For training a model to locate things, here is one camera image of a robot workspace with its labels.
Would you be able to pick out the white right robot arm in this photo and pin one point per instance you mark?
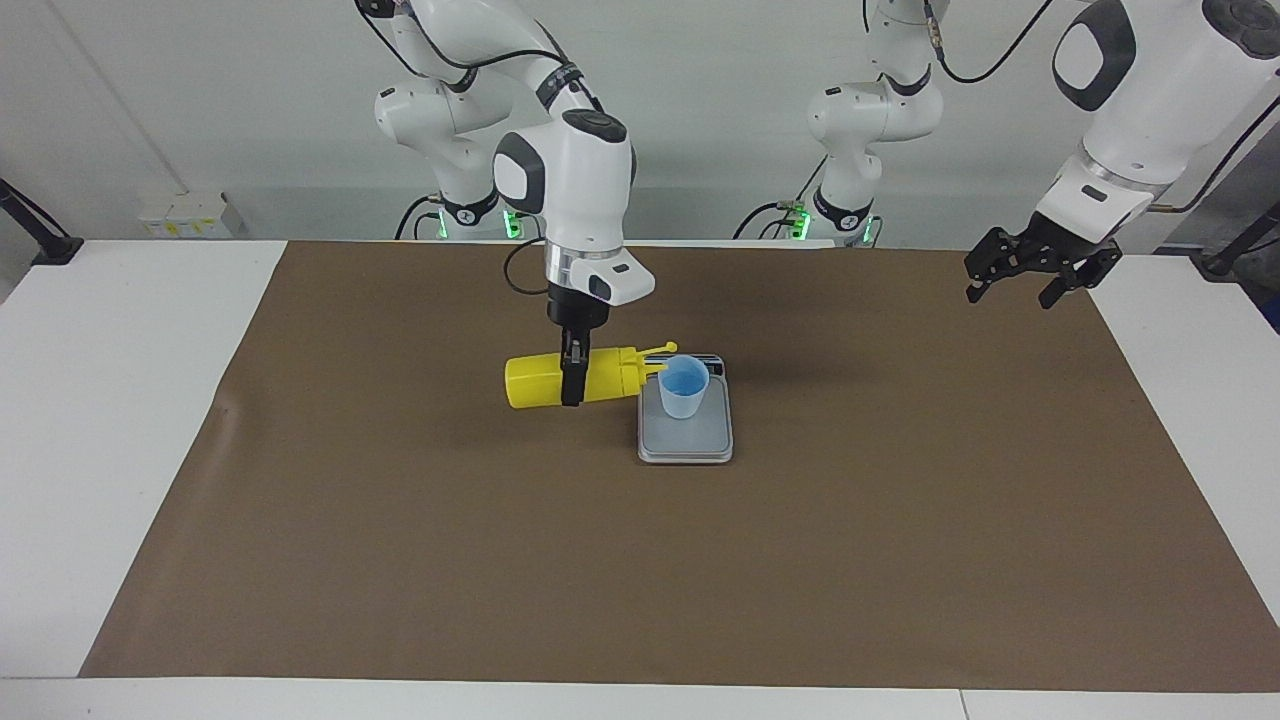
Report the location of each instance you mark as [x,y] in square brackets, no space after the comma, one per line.
[580,190]

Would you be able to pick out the brown paper table mat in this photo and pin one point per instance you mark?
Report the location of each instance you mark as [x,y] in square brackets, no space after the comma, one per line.
[640,580]

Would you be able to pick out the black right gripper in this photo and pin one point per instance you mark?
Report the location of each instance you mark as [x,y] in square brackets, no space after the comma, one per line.
[578,310]

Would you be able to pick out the light blue plastic cup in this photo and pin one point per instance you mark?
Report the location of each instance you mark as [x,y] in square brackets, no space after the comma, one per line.
[685,398]

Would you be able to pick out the white power strip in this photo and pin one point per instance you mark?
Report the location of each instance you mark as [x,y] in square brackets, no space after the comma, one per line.
[185,215]

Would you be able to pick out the black clamp stand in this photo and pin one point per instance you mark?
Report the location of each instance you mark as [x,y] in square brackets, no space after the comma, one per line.
[1230,255]
[45,240]

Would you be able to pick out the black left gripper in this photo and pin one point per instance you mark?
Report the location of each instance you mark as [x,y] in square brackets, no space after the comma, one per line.
[1055,245]

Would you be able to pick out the yellow squeeze bottle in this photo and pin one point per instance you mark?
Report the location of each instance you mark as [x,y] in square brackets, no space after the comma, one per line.
[530,385]

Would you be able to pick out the silver digital kitchen scale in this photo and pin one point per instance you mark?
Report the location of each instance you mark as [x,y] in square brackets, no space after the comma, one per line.
[685,440]

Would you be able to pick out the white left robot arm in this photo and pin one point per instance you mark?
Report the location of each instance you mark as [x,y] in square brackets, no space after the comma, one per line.
[1150,90]

